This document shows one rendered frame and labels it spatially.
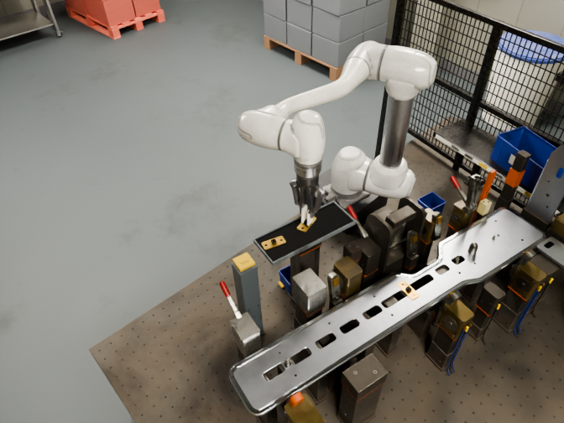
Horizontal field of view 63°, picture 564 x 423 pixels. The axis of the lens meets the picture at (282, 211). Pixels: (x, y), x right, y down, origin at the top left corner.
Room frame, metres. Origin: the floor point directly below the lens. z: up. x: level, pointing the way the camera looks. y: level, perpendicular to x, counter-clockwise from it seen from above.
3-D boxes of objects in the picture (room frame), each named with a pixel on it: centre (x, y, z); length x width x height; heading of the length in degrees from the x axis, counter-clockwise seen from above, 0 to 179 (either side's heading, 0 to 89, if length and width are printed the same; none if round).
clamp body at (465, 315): (0.88, -0.60, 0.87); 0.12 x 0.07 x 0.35; 31
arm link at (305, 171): (1.17, -0.09, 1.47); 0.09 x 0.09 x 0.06
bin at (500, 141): (1.64, -1.13, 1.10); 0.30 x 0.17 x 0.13; 22
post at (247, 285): (1.04, 0.14, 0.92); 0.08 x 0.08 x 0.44; 31
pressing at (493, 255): (0.99, -0.44, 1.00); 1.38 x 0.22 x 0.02; 121
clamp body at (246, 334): (0.86, 0.14, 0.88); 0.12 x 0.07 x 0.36; 31
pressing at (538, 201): (1.38, -1.08, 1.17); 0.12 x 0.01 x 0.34; 31
